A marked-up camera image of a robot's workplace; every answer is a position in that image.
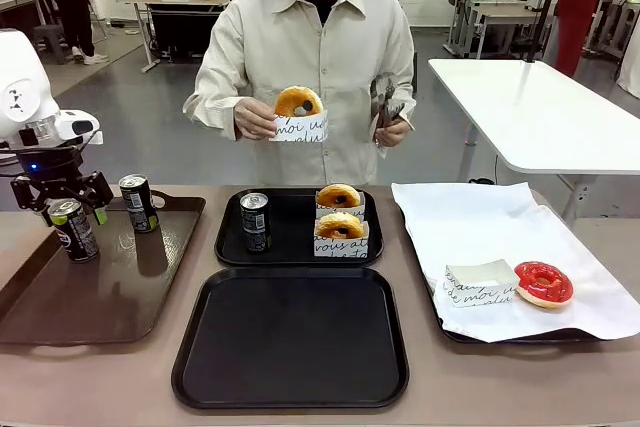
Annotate person right hand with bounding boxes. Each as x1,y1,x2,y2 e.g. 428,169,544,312
233,96,281,142

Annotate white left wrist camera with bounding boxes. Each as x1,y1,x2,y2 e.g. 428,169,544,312
74,129,105,147

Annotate black square tray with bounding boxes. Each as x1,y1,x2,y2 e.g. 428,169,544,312
171,266,411,411
214,187,385,269

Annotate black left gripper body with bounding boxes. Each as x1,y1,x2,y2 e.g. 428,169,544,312
17,146,85,201

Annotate black tray under paper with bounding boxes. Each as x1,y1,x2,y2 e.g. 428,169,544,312
399,189,609,347

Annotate white paper sheet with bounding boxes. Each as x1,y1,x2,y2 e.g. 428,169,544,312
390,180,640,344

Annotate golden donut with dark filling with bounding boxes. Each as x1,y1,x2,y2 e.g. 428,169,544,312
273,85,324,118
316,183,362,209
315,210,365,241

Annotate person in beige shirt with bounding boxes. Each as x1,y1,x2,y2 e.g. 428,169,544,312
182,0,417,187

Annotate person left forearm beige sleeve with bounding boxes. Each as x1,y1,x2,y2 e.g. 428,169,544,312
394,61,417,133

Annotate person right forearm beige sleeve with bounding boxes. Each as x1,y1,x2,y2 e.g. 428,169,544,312
182,59,261,141

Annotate red glazed donut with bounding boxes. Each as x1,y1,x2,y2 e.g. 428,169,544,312
513,260,575,311

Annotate grey plastic stool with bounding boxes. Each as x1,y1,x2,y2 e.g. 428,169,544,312
33,24,69,66

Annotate black drink can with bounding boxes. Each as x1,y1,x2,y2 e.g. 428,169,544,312
47,198,101,264
117,174,160,235
239,190,275,254

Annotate black cabinet under table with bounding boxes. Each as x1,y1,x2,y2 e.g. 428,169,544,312
148,9,221,59

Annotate dark metal tongs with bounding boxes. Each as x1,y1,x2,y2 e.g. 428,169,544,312
372,77,407,148

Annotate black stand pole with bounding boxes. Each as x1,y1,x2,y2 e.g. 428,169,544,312
523,0,571,64

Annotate person left hand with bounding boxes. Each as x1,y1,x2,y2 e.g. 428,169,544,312
373,114,412,149

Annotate brown plastic tray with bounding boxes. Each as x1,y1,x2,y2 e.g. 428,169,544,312
0,195,207,347

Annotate white folding table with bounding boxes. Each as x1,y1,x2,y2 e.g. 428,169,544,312
428,57,640,222

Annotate white printed paper donut box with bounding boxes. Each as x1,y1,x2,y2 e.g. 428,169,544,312
312,220,370,261
268,107,329,144
313,190,366,223
443,259,520,309

